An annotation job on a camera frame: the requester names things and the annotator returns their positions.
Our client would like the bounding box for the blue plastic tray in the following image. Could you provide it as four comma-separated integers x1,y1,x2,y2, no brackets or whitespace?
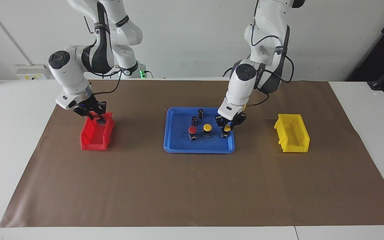
164,107,236,154

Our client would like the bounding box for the red plastic bin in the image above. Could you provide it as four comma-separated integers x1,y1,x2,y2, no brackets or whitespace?
80,111,115,151

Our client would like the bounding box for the yellow plastic bin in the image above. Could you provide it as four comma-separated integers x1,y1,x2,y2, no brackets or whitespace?
274,114,311,153

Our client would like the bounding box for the brown paper table mat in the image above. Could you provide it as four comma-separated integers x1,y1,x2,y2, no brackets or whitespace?
0,79,384,228

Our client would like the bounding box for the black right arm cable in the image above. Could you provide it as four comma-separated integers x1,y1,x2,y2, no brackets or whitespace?
85,13,123,100

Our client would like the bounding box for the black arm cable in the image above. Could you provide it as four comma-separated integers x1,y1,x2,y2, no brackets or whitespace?
245,18,295,107
85,13,123,100

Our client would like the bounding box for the white wall socket box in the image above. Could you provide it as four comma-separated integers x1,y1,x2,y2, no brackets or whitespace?
15,64,50,80

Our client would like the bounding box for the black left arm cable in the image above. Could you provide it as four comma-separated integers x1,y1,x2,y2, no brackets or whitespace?
245,18,295,107

